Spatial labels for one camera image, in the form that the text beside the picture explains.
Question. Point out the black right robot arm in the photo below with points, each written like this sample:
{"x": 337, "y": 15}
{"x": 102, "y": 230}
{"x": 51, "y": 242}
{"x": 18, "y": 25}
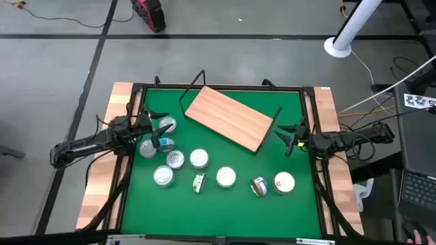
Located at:
{"x": 357, "y": 136}

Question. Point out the grey furniture foot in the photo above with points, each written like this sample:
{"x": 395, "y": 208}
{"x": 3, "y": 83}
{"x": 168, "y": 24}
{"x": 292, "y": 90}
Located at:
{"x": 12, "y": 152}

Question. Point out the red and black case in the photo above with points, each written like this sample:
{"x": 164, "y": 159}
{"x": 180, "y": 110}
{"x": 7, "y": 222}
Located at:
{"x": 150, "y": 13}

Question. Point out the dark laptop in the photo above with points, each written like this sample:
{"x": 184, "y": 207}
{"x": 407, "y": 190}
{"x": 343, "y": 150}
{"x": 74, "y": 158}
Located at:
{"x": 420, "y": 194}

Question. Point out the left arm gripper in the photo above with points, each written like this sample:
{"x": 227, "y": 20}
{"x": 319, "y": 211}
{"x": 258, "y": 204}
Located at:
{"x": 143, "y": 129}

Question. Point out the tall pole round white base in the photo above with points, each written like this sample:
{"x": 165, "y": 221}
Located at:
{"x": 337, "y": 47}

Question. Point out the white paper marker tag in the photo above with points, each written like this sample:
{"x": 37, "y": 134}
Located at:
{"x": 419, "y": 101}

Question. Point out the black stand base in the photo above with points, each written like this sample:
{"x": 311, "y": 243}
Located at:
{"x": 422, "y": 81}

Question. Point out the white plastic bag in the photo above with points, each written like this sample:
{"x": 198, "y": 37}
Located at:
{"x": 362, "y": 194}

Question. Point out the wooden shelf black metal frame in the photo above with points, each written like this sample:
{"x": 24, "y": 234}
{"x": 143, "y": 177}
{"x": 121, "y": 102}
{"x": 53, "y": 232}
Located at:
{"x": 228, "y": 117}

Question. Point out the black power adapter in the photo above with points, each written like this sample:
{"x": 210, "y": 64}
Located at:
{"x": 381, "y": 87}

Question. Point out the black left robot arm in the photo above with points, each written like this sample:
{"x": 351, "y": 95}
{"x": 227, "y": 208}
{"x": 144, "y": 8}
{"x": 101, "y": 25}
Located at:
{"x": 81, "y": 148}

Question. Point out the green albacore tuna can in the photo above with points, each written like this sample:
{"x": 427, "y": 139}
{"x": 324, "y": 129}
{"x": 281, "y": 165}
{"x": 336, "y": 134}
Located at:
{"x": 163, "y": 175}
{"x": 199, "y": 183}

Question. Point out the black table frame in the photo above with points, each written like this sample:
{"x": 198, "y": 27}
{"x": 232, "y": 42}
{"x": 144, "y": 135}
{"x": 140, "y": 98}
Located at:
{"x": 289, "y": 87}

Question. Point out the black computer mouse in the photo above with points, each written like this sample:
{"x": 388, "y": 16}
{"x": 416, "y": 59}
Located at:
{"x": 410, "y": 231}

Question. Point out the blue label seafood can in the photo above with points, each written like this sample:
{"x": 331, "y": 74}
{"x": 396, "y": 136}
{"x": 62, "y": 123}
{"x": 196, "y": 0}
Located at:
{"x": 166, "y": 120}

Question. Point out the person's hand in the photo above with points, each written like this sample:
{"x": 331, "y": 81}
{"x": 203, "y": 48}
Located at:
{"x": 424, "y": 239}

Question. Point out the Wild Planet salmon can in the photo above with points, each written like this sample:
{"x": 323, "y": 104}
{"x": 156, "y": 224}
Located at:
{"x": 284, "y": 182}
{"x": 259, "y": 187}

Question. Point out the grey desk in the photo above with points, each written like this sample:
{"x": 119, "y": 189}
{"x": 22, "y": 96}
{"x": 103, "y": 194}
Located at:
{"x": 419, "y": 143}

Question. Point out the green table mat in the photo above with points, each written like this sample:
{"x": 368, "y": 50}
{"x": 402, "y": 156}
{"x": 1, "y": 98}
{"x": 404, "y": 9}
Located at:
{"x": 221, "y": 214}

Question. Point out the black crossbar with silver brackets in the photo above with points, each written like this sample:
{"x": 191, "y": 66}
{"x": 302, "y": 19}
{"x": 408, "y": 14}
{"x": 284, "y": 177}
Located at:
{"x": 218, "y": 241}

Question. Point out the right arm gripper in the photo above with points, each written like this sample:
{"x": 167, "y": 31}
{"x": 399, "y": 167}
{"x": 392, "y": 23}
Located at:
{"x": 302, "y": 136}

